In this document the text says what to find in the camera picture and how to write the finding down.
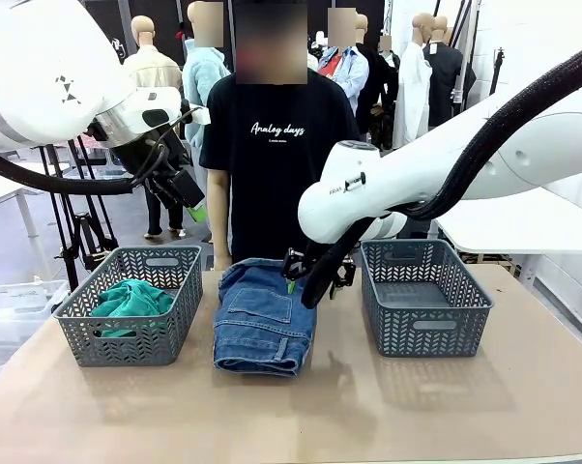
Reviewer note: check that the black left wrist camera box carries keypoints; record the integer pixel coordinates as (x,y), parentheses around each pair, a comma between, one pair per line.
(187,188)

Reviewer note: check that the black tripod stand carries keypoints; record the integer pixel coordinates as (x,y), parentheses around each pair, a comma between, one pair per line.
(73,241)

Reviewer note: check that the mannequin in white coat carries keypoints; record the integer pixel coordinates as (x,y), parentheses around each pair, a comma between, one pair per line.
(412,96)

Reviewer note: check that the mannequin in black clothes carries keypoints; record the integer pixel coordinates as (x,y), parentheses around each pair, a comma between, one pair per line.
(380,96)

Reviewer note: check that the teal knit top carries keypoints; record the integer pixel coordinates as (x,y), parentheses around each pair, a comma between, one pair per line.
(131,299)

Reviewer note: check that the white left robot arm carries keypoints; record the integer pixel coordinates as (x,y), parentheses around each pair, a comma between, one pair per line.
(39,63)

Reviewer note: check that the white table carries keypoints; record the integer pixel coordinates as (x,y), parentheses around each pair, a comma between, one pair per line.
(513,227)
(1,186)

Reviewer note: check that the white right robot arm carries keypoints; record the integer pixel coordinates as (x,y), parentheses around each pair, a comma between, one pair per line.
(329,212)

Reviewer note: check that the person's right forearm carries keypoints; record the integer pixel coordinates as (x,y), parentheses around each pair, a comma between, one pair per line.
(219,212)

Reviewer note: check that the mannequin black top white tag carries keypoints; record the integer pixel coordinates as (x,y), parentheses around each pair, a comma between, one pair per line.
(445,82)

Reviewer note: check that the clear plastic storage box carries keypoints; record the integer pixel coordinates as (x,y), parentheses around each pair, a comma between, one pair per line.
(15,309)

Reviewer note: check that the black rack poles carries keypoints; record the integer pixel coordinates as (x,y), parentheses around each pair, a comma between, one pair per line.
(465,48)

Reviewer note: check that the black light stand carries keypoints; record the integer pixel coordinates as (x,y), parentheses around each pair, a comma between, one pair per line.
(498,72)

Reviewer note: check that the mannequin in light blue fleece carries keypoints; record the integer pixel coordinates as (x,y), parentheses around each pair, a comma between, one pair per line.
(204,82)

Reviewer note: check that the mannequin in blue shirt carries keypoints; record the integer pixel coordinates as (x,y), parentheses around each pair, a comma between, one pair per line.
(351,72)

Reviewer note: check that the dark blue denim shorts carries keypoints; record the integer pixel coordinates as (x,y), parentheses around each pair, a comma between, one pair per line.
(257,328)

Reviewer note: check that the mannequin in cream shirt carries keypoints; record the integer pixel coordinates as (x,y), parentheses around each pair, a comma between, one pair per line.
(153,67)

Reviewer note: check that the person's right hand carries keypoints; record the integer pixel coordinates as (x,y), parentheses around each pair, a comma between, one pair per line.
(222,262)

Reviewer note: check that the grey plastic lattice basket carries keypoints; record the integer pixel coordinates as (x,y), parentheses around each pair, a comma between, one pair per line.
(426,333)
(126,343)

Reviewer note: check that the person in black T-shirt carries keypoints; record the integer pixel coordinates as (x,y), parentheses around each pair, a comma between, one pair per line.
(271,169)

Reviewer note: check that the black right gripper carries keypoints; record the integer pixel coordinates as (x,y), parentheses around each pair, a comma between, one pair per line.
(310,251)

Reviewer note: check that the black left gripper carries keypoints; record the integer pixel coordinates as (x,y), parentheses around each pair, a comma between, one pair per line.
(151,159)

